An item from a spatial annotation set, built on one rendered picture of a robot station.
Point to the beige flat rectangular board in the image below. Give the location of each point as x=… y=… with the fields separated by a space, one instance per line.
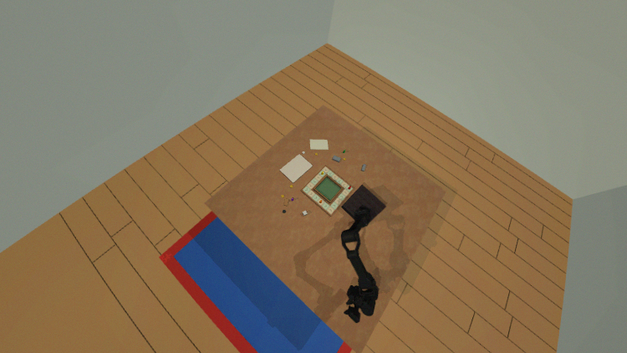
x=295 y=168

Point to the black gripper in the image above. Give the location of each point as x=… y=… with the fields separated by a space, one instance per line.
x=353 y=312

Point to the beige flat square sheet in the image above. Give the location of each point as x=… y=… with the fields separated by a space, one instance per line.
x=319 y=145

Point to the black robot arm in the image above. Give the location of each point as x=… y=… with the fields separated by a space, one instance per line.
x=365 y=280

